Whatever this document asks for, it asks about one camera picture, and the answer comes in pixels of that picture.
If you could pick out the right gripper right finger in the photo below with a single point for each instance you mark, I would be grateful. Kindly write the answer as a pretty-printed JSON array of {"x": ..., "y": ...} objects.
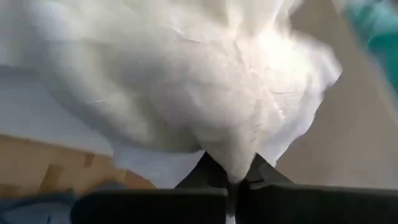
[{"x": 311, "y": 207}]

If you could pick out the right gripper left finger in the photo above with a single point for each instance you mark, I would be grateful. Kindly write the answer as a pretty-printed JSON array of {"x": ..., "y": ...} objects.
[{"x": 149, "y": 207}]

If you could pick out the slate blue knit garment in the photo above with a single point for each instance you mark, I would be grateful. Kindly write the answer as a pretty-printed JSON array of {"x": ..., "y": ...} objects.
[{"x": 37, "y": 205}]

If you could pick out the white garment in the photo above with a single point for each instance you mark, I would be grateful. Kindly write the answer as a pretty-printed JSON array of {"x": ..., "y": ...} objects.
[{"x": 186, "y": 77}]

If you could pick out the teal garment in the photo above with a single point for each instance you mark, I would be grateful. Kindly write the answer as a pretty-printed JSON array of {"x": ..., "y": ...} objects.
[{"x": 382, "y": 37}]

